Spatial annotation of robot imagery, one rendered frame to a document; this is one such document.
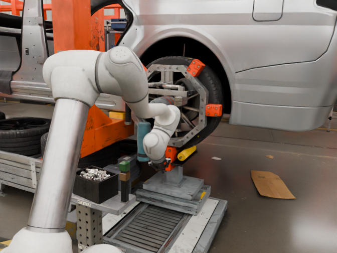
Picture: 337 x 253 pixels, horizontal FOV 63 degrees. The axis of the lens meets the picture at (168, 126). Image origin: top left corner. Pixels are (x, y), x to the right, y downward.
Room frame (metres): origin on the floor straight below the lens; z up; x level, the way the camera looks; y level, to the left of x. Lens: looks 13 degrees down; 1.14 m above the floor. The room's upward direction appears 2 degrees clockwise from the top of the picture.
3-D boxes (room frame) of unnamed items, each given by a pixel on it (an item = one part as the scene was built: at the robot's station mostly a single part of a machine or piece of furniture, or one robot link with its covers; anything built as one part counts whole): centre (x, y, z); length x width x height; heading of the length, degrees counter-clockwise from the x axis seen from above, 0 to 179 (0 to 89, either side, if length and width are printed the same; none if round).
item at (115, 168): (1.92, 0.31, 0.26); 0.42 x 0.18 x 0.35; 157
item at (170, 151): (1.87, -0.01, 0.48); 0.16 x 0.12 x 0.17; 157
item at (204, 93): (1.83, 0.01, 0.85); 0.54 x 0.07 x 0.54; 67
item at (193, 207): (1.99, -0.06, 0.13); 0.50 x 0.36 x 0.10; 67
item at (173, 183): (1.99, -0.06, 0.32); 0.40 x 0.30 x 0.28; 67
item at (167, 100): (1.77, 0.04, 0.85); 0.21 x 0.14 x 0.14; 157
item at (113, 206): (1.32, 0.39, 0.44); 0.43 x 0.17 x 0.03; 67
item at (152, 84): (1.76, 0.15, 1.03); 0.19 x 0.18 x 0.11; 157
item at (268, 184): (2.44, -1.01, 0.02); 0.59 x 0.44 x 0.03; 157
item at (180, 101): (1.58, -0.07, 0.93); 0.09 x 0.05 x 0.05; 157
